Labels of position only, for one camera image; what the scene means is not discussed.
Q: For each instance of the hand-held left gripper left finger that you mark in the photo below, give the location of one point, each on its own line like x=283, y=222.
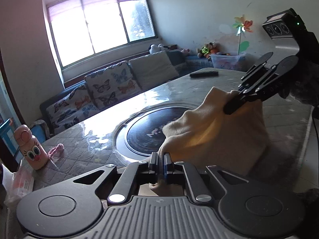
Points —
x=154, y=166

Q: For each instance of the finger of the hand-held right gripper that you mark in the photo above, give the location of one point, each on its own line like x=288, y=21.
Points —
x=266, y=84
x=254, y=73

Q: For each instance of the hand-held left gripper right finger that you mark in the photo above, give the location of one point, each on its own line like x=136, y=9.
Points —
x=166, y=169

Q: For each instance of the cream garment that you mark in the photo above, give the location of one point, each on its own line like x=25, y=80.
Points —
x=224, y=139

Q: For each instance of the grey cloth on sofa arm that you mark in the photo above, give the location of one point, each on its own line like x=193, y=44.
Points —
x=41, y=127

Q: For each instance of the person's right hand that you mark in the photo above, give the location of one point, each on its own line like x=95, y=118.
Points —
x=306, y=84

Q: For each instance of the clear plastic storage box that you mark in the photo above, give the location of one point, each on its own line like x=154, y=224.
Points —
x=228, y=62

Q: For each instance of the round black induction cooktop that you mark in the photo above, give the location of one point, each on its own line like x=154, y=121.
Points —
x=142, y=132

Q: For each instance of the colourful pinwheel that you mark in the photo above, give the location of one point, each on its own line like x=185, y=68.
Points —
x=243, y=25

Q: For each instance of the black remote control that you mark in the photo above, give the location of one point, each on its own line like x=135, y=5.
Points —
x=204, y=74

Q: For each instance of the green and orange plush toy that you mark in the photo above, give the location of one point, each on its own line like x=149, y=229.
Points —
x=206, y=50

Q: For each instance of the blue sofa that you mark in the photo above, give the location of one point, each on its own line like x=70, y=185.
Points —
x=178, y=57

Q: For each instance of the butterfly print sofa cushion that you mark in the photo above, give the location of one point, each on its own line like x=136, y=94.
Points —
x=69, y=109
x=112, y=84

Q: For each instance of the beige sofa cushion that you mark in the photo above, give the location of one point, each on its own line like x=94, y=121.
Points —
x=152, y=67

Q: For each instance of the white plush toy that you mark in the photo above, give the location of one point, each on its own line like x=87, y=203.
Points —
x=155, y=48

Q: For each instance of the pink cartoon water bottle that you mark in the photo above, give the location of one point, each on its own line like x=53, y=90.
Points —
x=31, y=151

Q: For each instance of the tissue pack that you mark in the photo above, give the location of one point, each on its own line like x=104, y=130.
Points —
x=21, y=184

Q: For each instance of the window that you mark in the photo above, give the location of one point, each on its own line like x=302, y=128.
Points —
x=104, y=29

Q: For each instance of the blue cabinet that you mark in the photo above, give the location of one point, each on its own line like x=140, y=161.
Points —
x=8, y=134

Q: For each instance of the purple roller blind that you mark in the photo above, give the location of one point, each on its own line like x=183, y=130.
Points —
x=99, y=0

